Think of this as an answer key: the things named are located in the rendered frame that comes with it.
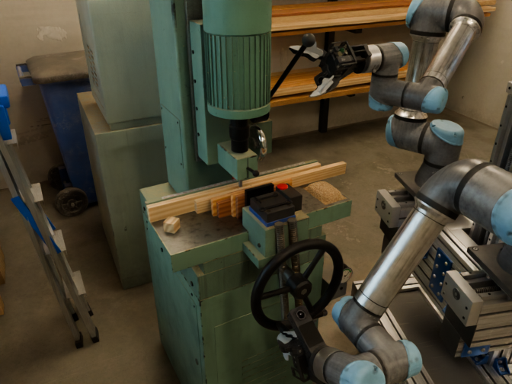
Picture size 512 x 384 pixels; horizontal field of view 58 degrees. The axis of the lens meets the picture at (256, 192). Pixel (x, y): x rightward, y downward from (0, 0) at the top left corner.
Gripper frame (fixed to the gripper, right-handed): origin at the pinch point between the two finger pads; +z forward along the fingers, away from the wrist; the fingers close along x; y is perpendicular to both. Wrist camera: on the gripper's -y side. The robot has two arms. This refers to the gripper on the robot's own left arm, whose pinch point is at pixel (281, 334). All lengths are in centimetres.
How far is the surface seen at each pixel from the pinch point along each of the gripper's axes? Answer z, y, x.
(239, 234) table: 12.3, -26.2, 0.2
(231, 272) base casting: 18.3, -15.5, -2.8
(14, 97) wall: 238, -128, -45
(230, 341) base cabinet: 31.7, 8.3, -4.0
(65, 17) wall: 212, -169, -3
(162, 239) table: 18.9, -30.1, -19.6
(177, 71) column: 24, -76, -2
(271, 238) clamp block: 2.4, -24.1, 4.8
